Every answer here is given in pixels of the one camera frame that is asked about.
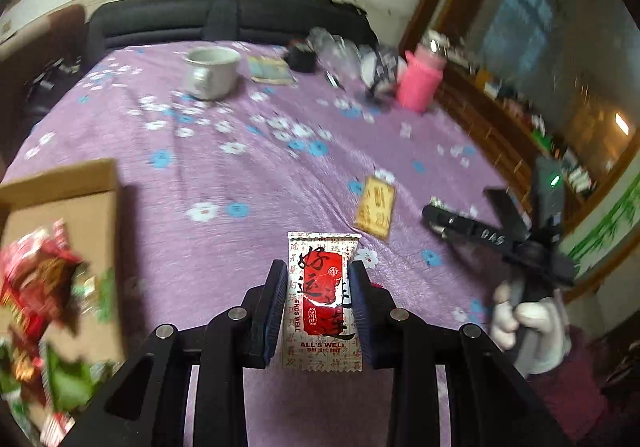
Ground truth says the person's right forearm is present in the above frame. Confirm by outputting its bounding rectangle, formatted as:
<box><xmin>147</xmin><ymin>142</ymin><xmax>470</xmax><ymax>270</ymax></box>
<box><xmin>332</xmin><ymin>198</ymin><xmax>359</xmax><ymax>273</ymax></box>
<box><xmin>525</xmin><ymin>327</ymin><xmax>640</xmax><ymax>447</ymax></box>

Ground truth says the cardboard box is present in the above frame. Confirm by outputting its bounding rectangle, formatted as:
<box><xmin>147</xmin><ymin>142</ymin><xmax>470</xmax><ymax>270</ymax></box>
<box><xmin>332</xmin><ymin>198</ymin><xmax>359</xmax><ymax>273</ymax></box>
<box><xmin>0</xmin><ymin>159</ymin><xmax>126</xmax><ymax>428</ymax></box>

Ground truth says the wooden display cabinet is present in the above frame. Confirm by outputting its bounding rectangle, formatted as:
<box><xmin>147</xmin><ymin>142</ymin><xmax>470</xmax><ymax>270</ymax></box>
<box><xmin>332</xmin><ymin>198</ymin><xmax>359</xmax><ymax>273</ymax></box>
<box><xmin>400</xmin><ymin>0</ymin><xmax>640</xmax><ymax>238</ymax></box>

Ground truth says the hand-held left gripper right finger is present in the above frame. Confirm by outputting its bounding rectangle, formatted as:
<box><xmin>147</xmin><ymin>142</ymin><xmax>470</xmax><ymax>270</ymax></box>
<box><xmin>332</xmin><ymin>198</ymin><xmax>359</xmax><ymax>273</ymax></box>
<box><xmin>348</xmin><ymin>261</ymin><xmax>571</xmax><ymax>447</ymax></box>

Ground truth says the person's right hand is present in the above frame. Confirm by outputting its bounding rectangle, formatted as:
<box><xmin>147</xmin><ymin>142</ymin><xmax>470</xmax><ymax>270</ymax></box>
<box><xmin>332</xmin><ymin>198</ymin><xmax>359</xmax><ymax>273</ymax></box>
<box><xmin>490</xmin><ymin>284</ymin><xmax>572</xmax><ymax>375</ymax></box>

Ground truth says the small black container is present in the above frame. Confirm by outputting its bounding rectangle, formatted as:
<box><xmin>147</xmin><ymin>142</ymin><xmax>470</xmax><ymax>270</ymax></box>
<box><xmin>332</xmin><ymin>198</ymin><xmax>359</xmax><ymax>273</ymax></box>
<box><xmin>285</xmin><ymin>44</ymin><xmax>318</xmax><ymax>74</ymax></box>

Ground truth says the white red label snack packet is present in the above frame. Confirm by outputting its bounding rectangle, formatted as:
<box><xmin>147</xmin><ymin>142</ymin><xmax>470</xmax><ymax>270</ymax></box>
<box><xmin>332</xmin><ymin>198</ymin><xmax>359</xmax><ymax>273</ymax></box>
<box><xmin>280</xmin><ymin>231</ymin><xmax>363</xmax><ymax>372</ymax></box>

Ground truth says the black sofa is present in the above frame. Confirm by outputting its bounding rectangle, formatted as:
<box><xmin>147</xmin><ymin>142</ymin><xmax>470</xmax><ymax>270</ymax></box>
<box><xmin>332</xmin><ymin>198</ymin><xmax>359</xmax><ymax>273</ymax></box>
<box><xmin>85</xmin><ymin>0</ymin><xmax>376</xmax><ymax>66</ymax></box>

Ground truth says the dark red foil snack bag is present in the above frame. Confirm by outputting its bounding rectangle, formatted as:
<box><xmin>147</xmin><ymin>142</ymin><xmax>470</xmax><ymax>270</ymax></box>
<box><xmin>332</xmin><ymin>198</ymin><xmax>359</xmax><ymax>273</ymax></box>
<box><xmin>0</xmin><ymin>219</ymin><xmax>88</xmax><ymax>328</ymax></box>

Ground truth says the red gold snack packet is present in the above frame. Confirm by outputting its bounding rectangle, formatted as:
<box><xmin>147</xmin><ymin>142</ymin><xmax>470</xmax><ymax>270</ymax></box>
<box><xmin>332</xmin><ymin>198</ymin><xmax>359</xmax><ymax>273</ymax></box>
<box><xmin>7</xmin><ymin>322</ymin><xmax>51</xmax><ymax>384</ymax></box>

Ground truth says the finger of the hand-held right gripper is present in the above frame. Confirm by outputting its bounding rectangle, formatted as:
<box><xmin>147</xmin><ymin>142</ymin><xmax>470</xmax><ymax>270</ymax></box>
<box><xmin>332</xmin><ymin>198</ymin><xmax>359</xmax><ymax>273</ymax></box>
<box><xmin>422</xmin><ymin>204</ymin><xmax>506</xmax><ymax>253</ymax></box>

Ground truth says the purple floral tablecloth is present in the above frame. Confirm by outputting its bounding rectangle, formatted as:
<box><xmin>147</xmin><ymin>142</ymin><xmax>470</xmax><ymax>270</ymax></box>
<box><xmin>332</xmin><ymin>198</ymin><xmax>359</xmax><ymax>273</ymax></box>
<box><xmin>0</xmin><ymin>41</ymin><xmax>531</xmax><ymax>447</ymax></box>

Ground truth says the green bamboo wall sticker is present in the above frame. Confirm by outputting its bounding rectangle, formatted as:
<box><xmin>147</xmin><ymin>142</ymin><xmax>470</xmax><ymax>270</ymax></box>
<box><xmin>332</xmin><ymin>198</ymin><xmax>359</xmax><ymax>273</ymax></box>
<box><xmin>570</xmin><ymin>182</ymin><xmax>640</xmax><ymax>269</ymax></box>

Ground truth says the dark grey phone stand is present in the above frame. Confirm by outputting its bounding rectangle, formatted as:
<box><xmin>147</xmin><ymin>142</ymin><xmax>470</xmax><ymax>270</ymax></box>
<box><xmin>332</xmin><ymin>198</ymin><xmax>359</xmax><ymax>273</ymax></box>
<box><xmin>365</xmin><ymin>47</ymin><xmax>401</xmax><ymax>100</ymax></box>

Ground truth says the large green snack bag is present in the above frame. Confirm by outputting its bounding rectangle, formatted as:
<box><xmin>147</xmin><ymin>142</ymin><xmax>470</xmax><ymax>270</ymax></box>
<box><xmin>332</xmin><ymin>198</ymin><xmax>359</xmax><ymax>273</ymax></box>
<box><xmin>40</xmin><ymin>342</ymin><xmax>121</xmax><ymax>415</ymax></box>

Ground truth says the white mug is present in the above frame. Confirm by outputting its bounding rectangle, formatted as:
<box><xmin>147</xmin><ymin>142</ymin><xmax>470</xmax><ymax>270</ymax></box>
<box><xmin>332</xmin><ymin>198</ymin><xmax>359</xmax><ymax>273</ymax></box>
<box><xmin>184</xmin><ymin>47</ymin><xmax>242</xmax><ymax>101</ymax></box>

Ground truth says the clear plastic bag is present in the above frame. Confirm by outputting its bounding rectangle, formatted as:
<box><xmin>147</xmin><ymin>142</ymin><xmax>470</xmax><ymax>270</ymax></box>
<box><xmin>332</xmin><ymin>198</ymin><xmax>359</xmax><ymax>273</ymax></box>
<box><xmin>307</xmin><ymin>27</ymin><xmax>361</xmax><ymax>72</ymax></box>

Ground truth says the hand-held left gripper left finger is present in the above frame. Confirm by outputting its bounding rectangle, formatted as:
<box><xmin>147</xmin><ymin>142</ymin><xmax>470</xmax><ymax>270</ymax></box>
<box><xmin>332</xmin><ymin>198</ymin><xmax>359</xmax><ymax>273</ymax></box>
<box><xmin>60</xmin><ymin>259</ymin><xmax>290</xmax><ymax>447</ymax></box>

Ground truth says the brown armchair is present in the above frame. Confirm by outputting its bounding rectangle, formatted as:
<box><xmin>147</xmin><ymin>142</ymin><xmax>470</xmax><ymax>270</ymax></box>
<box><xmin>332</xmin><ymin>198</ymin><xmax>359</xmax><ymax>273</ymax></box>
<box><xmin>0</xmin><ymin>4</ymin><xmax>89</xmax><ymax>128</ymax></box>

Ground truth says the green white small snack packet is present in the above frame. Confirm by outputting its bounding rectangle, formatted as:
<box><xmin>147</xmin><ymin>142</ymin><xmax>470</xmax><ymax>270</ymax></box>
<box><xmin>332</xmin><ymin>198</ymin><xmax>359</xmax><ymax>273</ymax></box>
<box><xmin>75</xmin><ymin>267</ymin><xmax>118</xmax><ymax>323</ymax></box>

